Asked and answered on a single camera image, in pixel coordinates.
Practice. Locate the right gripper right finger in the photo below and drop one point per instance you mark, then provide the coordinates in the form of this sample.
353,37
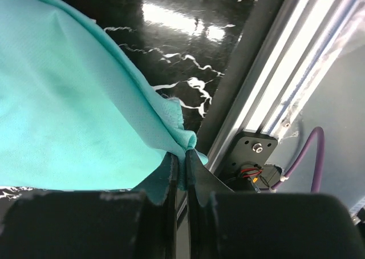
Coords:
227,224

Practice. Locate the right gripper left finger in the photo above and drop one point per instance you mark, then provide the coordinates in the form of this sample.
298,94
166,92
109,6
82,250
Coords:
139,223

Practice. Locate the teal t shirt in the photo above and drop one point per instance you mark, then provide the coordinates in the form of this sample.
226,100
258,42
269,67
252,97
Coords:
76,113

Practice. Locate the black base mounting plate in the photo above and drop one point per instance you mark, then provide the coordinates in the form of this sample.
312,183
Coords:
245,166

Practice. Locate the black marble pattern mat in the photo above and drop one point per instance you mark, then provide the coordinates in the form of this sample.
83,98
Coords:
182,47

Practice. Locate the aluminium front rail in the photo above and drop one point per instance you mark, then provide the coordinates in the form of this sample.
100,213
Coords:
282,74

